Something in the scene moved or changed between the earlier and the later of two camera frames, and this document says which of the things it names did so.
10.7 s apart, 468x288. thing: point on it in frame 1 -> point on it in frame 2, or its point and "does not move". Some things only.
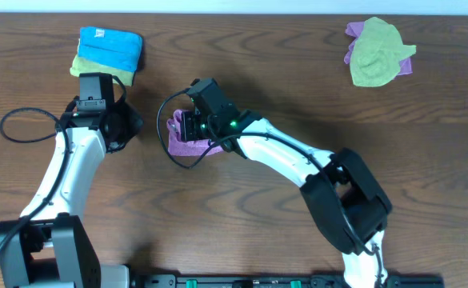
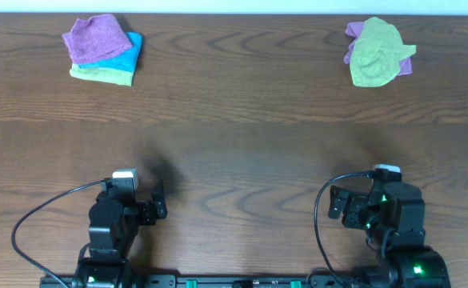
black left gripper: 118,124 -> 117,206
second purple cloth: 353,30 does not move
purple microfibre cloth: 178,147 -> 100,37
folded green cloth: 82,66 does not move
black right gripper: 187,132 -> 355,202
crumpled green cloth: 377,54 does not move
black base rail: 282,281 does not move
